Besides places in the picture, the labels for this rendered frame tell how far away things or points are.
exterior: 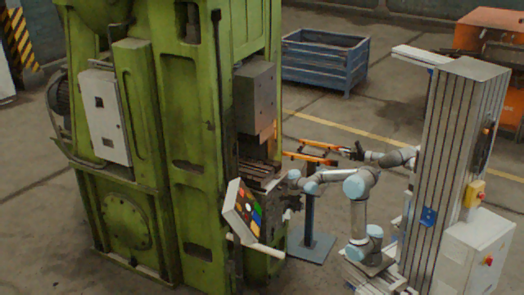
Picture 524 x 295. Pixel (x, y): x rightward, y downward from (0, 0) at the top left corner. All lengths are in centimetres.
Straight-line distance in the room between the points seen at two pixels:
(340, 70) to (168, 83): 426
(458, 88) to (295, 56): 510
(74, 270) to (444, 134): 319
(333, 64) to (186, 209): 410
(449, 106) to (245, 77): 123
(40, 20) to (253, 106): 629
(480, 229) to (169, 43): 200
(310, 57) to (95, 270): 440
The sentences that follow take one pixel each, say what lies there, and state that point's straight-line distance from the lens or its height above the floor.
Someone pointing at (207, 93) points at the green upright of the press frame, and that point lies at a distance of 294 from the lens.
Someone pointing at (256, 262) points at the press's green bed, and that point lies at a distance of 389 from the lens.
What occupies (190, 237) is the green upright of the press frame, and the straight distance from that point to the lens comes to 379.
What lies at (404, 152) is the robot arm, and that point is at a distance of 353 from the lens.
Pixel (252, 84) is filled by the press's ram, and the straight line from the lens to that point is 306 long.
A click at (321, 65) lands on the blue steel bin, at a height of 42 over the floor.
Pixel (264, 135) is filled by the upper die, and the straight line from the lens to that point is 331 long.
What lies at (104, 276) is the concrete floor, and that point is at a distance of 434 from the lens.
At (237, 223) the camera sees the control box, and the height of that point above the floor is 110.
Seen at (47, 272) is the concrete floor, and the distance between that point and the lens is 456.
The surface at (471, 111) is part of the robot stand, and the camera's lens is 246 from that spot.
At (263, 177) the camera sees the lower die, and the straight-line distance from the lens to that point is 347.
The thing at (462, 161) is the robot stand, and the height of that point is 162.
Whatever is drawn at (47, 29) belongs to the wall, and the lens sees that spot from 906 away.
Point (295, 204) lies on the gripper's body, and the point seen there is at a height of 107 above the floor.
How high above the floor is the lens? 286
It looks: 32 degrees down
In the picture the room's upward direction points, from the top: 3 degrees counter-clockwise
